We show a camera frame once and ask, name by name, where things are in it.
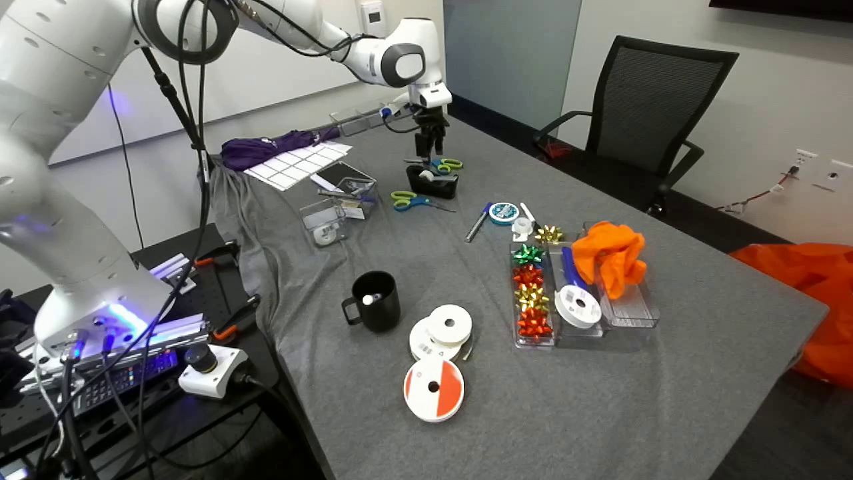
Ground long clear bow box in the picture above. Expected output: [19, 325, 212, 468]
[509, 244, 561, 351]

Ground clear box with white roll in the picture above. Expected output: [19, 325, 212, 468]
[299, 199, 349, 252]

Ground red and white ribbon spool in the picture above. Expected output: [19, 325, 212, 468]
[400, 359, 469, 427]

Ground whiteboard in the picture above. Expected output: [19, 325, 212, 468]
[49, 0, 448, 172]

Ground orange handled pliers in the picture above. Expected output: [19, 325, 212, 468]
[189, 247, 244, 272]
[209, 296, 264, 347]

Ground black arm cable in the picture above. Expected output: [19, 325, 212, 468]
[132, 0, 221, 303]

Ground black wall television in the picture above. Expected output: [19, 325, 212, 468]
[708, 0, 853, 28]

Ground grey tablecloth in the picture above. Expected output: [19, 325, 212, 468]
[209, 116, 833, 480]

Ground orange bag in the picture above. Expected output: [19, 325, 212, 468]
[730, 241, 853, 392]

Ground clear box under orange cloth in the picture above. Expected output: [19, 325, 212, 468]
[604, 283, 661, 333]

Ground white ribbon spool in box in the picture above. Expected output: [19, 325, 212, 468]
[552, 283, 606, 333]

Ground blue pen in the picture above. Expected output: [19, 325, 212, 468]
[464, 203, 493, 247]

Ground purple cloth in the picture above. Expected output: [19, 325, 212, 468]
[220, 127, 345, 173]

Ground gold gift bow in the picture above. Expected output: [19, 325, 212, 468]
[514, 285, 552, 315]

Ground small box with brown item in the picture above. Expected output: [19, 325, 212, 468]
[340, 196, 375, 225]

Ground green gift bow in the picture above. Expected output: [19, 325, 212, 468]
[512, 244, 546, 269]

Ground green blue handled scissors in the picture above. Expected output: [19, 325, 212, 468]
[421, 155, 466, 177]
[391, 187, 440, 216]

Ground black mesh office chair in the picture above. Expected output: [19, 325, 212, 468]
[534, 36, 741, 220]

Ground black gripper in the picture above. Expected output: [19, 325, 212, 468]
[414, 105, 450, 168]

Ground yellow gift bow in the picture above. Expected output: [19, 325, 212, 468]
[534, 225, 569, 249]

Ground blue and white ribbon roll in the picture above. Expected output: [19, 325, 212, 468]
[486, 201, 524, 227]

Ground black mug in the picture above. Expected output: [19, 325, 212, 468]
[341, 269, 403, 336]

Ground crumpled orange cloth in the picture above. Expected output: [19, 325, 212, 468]
[570, 220, 650, 303]

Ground white emergency stop controller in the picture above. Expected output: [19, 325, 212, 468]
[176, 341, 251, 403]

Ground red gift bow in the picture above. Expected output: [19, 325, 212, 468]
[512, 264, 549, 291]
[518, 309, 554, 341]

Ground white wall outlet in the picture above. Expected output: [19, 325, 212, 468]
[792, 148, 853, 196]

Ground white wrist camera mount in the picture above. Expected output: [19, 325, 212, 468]
[412, 79, 456, 113]

